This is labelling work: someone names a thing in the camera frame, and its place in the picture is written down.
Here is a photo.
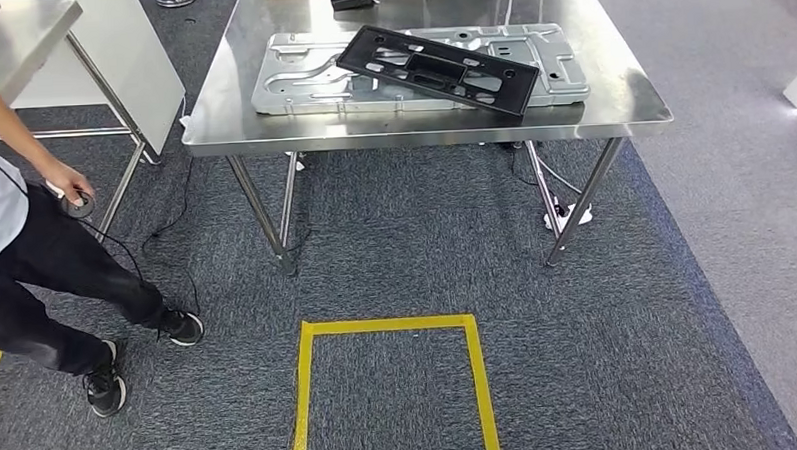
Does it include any person's left hand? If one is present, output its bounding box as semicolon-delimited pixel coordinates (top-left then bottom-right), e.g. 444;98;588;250
41;161;97;209

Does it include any grey handheld controller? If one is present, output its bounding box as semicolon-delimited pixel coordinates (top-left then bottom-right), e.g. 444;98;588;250
44;181;98;221

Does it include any black plastic plate bracket part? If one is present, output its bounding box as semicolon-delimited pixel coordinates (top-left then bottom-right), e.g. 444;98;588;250
334;18;543;125

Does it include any stainless steel workbench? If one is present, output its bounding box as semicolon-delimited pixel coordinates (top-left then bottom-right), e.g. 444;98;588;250
177;0;680;281

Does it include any person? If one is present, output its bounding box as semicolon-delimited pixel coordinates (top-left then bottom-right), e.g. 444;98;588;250
0;58;209;423

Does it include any white cabinet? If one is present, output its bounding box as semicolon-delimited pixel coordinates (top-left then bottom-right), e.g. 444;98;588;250
5;0;189;162

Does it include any stainless steel side table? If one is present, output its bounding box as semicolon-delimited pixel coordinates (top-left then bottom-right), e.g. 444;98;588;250
0;0;168;247

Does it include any stamped silver metal panel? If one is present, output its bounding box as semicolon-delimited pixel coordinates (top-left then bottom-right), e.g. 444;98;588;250
249;20;592;118

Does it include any black controller cable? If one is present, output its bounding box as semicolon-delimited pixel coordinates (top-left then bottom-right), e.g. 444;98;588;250
0;138;33;200

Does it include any black floor power cable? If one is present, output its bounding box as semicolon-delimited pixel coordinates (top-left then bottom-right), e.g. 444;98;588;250
77;154;205;322

